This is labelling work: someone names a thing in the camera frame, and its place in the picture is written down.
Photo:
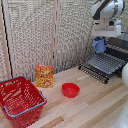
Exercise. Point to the beige woven folding screen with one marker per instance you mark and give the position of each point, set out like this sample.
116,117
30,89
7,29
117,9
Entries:
30,36

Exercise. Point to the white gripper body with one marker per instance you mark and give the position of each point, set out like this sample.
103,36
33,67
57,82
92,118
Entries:
106,30

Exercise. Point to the white black Franka robot arm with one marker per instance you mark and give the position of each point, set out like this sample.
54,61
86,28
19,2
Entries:
108,9

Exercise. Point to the red plastic shopping basket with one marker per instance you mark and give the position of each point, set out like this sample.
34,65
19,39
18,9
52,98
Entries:
20,100

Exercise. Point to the red plastic bowl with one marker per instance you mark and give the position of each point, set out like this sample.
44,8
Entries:
70,90

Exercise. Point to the black toaster oven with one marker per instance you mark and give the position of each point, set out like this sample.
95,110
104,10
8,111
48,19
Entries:
118,46

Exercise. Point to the yellow red food box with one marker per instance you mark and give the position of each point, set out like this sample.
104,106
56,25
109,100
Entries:
44,76

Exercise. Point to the blue mug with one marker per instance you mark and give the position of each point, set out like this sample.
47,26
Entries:
99,45

